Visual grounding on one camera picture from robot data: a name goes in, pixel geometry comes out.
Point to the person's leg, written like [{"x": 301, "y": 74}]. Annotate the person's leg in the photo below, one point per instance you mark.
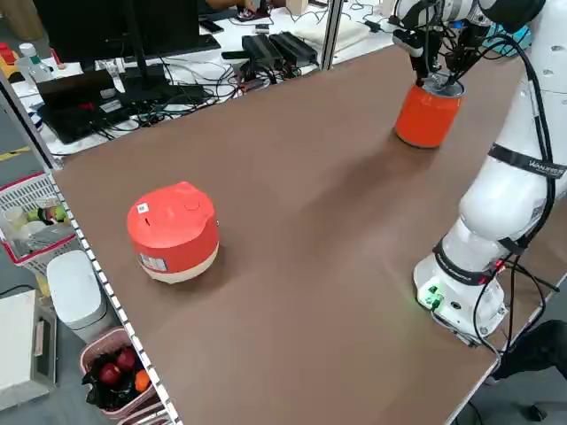
[{"x": 540, "y": 350}]

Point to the red apple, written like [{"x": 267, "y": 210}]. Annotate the red apple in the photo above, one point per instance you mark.
[
  {"x": 109, "y": 373},
  {"x": 126, "y": 359}
]

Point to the pink and white plastic basket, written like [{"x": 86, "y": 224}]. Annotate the pink and white plastic basket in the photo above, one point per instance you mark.
[{"x": 26, "y": 190}]

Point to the white foam pad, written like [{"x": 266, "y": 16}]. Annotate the white foam pad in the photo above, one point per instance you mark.
[{"x": 330, "y": 33}]

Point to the black laptop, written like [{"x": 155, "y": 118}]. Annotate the black laptop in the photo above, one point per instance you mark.
[{"x": 75, "y": 115}]

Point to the black computer monitor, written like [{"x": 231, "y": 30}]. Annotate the black computer monitor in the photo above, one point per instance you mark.
[{"x": 88, "y": 26}]

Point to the black plastic bag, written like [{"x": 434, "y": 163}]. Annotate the black plastic bag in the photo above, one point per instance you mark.
[{"x": 104, "y": 394}]

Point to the blue plastic box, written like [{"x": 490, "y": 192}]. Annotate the blue plastic box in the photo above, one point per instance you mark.
[{"x": 522, "y": 40}]

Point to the white desk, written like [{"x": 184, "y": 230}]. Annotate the white desk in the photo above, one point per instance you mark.
[{"x": 230, "y": 66}]

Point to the red trash bin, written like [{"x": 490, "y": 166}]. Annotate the red trash bin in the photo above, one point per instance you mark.
[{"x": 425, "y": 119}]

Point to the aluminium table rail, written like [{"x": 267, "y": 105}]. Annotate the aluminium table rail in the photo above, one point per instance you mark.
[{"x": 115, "y": 301}]

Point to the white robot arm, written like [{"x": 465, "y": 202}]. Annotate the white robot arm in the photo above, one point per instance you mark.
[{"x": 487, "y": 208}]

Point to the clear bottle with white cap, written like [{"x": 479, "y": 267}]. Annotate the clear bottle with white cap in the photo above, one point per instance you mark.
[{"x": 33, "y": 66}]

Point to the orange fruit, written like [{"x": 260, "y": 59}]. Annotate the orange fruit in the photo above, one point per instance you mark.
[{"x": 142, "y": 381}]

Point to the black power adapter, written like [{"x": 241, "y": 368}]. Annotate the black power adapter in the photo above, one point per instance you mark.
[
  {"x": 261, "y": 51},
  {"x": 294, "y": 46}
]

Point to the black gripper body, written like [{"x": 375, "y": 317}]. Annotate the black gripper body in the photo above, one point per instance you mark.
[{"x": 456, "y": 37}]

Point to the white lidded waste bin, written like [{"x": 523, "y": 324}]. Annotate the white lidded waste bin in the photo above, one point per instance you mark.
[{"x": 75, "y": 288}]

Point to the aluminium frame post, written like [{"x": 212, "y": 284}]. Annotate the aluminium frame post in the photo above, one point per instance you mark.
[{"x": 332, "y": 31}]

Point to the red and cream rice cooker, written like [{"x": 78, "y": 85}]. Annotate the red and cream rice cooker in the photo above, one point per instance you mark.
[{"x": 173, "y": 234}]

